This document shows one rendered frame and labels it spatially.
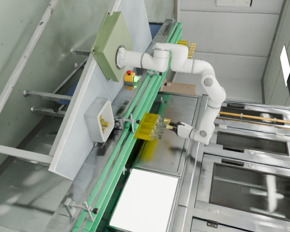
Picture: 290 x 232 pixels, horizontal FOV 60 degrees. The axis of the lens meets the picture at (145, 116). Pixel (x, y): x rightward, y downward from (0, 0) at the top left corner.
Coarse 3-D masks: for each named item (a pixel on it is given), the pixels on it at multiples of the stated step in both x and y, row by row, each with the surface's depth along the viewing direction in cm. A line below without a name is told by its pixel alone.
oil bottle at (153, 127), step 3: (141, 123) 180; (144, 123) 180; (141, 126) 178; (144, 126) 178; (147, 126) 177; (150, 126) 177; (153, 126) 177; (150, 129) 175; (153, 129) 175; (156, 129) 176; (156, 132) 177
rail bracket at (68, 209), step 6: (66, 204) 119; (72, 204) 120; (78, 204) 120; (84, 204) 116; (66, 210) 128; (72, 210) 125; (84, 210) 118; (90, 210) 118; (96, 210) 116; (90, 216) 123
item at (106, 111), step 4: (108, 100) 152; (104, 104) 149; (108, 104) 155; (104, 108) 158; (108, 108) 157; (100, 112) 144; (104, 112) 160; (108, 112) 160; (104, 116) 163; (108, 116) 162; (112, 116) 162; (104, 120) 165; (108, 120) 164; (112, 120) 164; (100, 124) 146; (112, 124) 166; (100, 128) 147; (108, 128) 164; (112, 128) 164; (100, 132) 149; (108, 132) 161; (104, 136) 158; (108, 136) 160; (104, 140) 155
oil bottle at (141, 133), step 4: (140, 128) 176; (136, 132) 173; (140, 132) 173; (144, 132) 173; (148, 132) 172; (152, 132) 172; (136, 136) 175; (140, 136) 174; (144, 136) 173; (148, 136) 171; (152, 136) 171
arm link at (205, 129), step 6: (210, 108) 154; (216, 108) 153; (204, 114) 157; (210, 114) 155; (216, 114) 155; (204, 120) 155; (210, 120) 154; (204, 126) 156; (210, 126) 154; (204, 132) 157; (210, 132) 159
